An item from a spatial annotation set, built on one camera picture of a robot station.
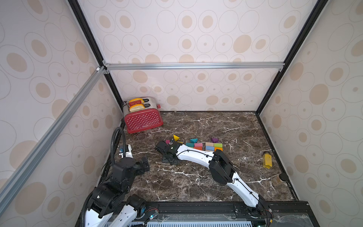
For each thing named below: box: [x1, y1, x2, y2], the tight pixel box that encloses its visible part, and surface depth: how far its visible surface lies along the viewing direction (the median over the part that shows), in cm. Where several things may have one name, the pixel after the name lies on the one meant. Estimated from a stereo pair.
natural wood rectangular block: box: [205, 141, 215, 147], surface depth 102 cm
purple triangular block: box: [211, 137, 220, 143], surface depth 105 cm
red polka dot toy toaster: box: [122, 96, 164, 134], surface depth 102 cm
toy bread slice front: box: [129, 103, 146, 113], surface depth 96 cm
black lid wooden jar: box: [272, 173, 289, 186], surface depth 79 cm
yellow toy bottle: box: [262, 153, 273, 169], surface depth 90 cm
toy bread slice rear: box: [129, 97, 146, 104], surface depth 99 cm
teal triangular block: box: [190, 138, 199, 144], surface depth 102 cm
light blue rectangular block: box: [205, 145, 215, 151], surface depth 99 cm
